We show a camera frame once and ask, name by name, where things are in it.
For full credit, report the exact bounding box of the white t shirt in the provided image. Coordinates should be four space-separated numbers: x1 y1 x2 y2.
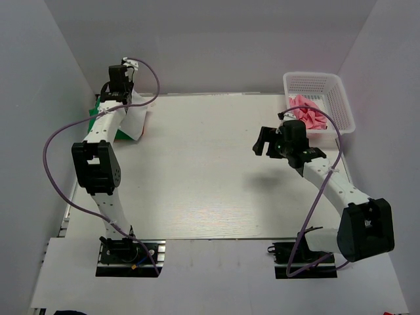
119 105 149 140

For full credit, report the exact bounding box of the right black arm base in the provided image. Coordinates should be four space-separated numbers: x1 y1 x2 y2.
266 241 339 280

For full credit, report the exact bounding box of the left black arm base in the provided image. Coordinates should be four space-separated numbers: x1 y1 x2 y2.
95 237 165 278

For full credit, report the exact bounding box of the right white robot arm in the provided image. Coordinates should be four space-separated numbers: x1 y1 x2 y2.
253 121 395 263

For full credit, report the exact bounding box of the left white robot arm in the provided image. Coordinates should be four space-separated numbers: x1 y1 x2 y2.
72 82 135 240

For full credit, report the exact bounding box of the pink t shirt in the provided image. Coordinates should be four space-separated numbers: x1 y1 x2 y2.
289 94 327 130

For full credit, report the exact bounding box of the folded green t shirt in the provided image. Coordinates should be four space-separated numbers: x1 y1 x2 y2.
87 96 132 140

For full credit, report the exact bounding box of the white plastic basket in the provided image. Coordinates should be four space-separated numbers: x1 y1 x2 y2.
283 72 355 135

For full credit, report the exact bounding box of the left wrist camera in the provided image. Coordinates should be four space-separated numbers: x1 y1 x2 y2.
108 65 130 93

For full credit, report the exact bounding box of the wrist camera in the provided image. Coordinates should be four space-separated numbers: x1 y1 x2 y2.
280 120 309 151
108 65 130 93

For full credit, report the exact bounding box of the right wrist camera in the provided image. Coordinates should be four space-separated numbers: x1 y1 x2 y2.
280 120 309 151

